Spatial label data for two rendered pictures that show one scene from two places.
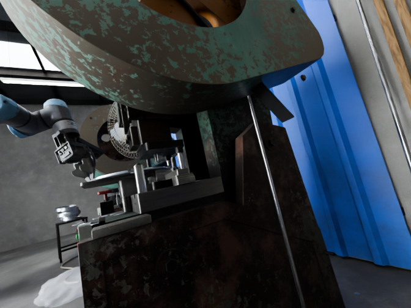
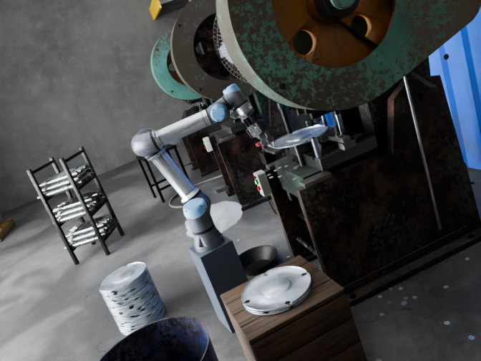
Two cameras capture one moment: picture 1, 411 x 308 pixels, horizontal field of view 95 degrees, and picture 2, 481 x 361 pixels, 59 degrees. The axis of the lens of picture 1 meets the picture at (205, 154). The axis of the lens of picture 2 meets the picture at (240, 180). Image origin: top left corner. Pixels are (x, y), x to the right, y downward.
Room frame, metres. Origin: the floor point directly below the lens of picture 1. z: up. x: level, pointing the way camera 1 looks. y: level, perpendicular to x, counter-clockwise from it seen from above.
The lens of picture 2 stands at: (-1.31, -0.04, 1.27)
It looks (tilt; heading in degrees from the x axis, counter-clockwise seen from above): 16 degrees down; 19
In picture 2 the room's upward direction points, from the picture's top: 20 degrees counter-clockwise
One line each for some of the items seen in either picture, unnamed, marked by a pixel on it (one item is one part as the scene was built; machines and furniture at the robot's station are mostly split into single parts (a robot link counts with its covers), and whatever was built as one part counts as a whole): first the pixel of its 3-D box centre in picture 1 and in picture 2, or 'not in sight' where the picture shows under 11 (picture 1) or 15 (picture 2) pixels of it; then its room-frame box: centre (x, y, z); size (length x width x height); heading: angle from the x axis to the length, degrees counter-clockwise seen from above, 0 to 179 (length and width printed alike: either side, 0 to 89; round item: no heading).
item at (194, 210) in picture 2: not in sight; (197, 214); (0.48, 0.85, 0.62); 0.13 x 0.12 x 0.14; 16
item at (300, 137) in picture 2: (131, 175); (298, 137); (0.76, 0.31, 0.78); 0.29 x 0.29 x 0.01
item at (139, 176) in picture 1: (139, 178); (316, 146); (0.61, 0.22, 0.75); 0.03 x 0.03 x 0.10; 29
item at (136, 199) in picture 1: (167, 195); (327, 147); (0.82, 0.20, 0.68); 0.45 x 0.30 x 0.06; 29
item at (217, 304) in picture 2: not in sight; (225, 281); (0.47, 0.85, 0.23); 0.18 x 0.18 x 0.45; 40
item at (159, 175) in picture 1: (162, 176); (321, 132); (0.82, 0.20, 0.76); 0.15 x 0.09 x 0.05; 29
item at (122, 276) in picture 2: not in sight; (122, 276); (0.60, 1.52, 0.31); 0.29 x 0.29 x 0.01
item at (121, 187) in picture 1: (122, 194); (294, 152); (0.74, 0.35, 0.72); 0.25 x 0.14 x 0.14; 119
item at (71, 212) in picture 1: (71, 229); (159, 162); (3.09, 2.34, 0.40); 0.45 x 0.40 x 0.79; 41
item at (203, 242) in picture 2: not in sight; (206, 235); (0.47, 0.85, 0.50); 0.15 x 0.15 x 0.10
